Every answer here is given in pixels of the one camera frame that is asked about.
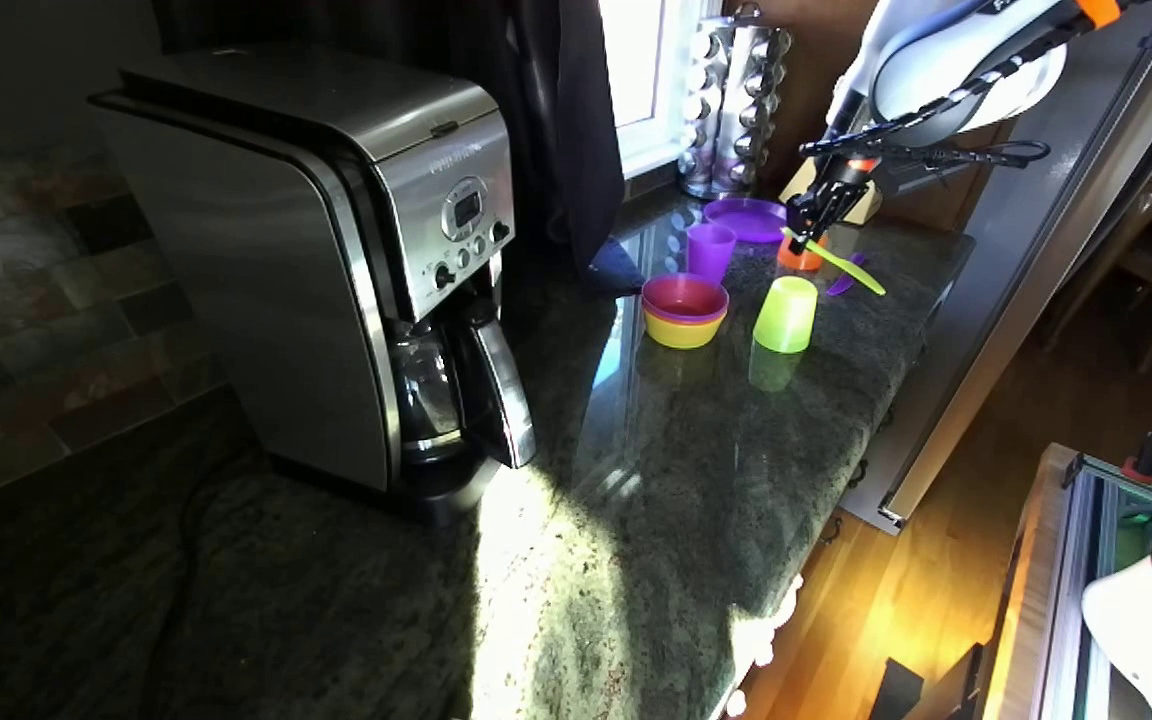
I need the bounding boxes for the purple plastic cup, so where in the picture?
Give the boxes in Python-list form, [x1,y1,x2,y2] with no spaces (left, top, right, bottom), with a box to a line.
[685,224,736,286]

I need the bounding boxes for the stainless steel coffee maker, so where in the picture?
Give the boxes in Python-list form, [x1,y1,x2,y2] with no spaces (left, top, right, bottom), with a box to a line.
[92,45,517,499]

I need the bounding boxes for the glass coffee carafe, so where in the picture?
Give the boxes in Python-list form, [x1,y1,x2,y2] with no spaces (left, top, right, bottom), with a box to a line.
[394,316,536,498]

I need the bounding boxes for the pink and yellow bowls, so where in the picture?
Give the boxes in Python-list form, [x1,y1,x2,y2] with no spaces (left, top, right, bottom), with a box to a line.
[641,272,728,353]

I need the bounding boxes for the white window frame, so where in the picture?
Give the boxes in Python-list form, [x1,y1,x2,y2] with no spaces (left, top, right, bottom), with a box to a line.
[602,0,720,179]

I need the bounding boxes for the yellow-green plastic knife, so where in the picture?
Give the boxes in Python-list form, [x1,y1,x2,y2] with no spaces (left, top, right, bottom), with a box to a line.
[807,241,889,297]

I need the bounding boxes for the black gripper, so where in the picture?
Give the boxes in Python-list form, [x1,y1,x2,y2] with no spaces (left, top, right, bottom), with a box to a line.
[785,156,882,247]

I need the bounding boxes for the yellow-green plastic cup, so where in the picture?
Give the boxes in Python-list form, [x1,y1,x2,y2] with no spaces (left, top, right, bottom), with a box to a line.
[754,277,815,357]

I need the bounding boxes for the stainless steel appliance front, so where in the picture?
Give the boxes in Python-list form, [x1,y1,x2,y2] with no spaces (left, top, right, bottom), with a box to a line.
[844,20,1152,532]

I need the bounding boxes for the orange plastic cup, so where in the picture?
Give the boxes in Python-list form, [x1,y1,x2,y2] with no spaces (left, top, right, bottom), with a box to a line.
[777,241,824,277]

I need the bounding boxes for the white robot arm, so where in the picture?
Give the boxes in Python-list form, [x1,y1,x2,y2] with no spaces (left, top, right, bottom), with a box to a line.
[785,0,1146,252]

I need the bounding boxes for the purple plastic plate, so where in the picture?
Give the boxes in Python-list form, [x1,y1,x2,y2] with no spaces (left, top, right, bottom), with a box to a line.
[706,197,785,245]

